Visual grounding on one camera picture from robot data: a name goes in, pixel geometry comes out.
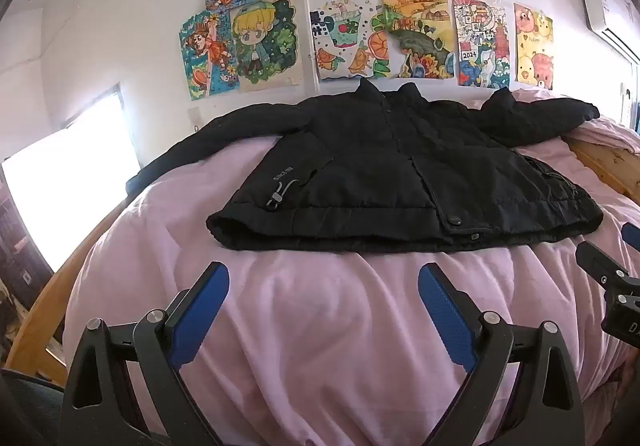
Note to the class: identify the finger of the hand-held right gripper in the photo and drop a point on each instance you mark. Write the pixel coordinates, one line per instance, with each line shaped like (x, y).
(600, 263)
(634, 236)

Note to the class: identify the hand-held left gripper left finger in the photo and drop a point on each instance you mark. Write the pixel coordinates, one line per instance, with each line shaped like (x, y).
(200, 311)

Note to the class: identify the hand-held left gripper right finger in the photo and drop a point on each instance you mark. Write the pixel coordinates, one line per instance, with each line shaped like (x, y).
(445, 313)

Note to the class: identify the black padded jacket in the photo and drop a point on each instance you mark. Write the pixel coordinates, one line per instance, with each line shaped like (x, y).
(380, 165)

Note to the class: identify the pink blanket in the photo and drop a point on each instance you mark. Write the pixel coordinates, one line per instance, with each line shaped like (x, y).
(320, 316)

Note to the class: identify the bright window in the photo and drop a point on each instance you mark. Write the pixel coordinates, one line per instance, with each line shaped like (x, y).
(70, 196)

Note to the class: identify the white air conditioner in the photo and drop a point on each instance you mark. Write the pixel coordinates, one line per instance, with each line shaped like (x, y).
(602, 13)

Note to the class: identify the wooden bed frame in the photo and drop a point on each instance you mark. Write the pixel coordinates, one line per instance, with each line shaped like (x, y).
(50, 311)

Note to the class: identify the group of colourful wall drawings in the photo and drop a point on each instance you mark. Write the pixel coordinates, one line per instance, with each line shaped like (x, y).
(350, 15)

